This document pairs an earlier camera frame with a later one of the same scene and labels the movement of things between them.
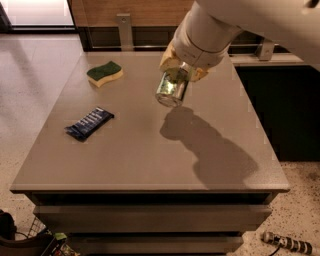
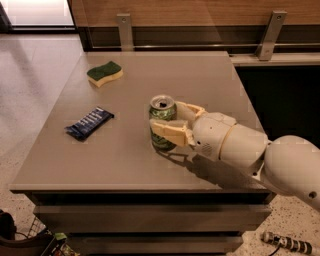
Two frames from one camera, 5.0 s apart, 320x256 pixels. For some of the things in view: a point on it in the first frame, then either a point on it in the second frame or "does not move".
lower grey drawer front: x=153 y=244 does not move
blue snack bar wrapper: x=91 y=121 does not move
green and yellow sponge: x=100 y=75 does not move
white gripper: x=192 y=52 to x=210 y=132
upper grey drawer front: x=153 y=218 does not move
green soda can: x=173 y=86 to x=164 y=108
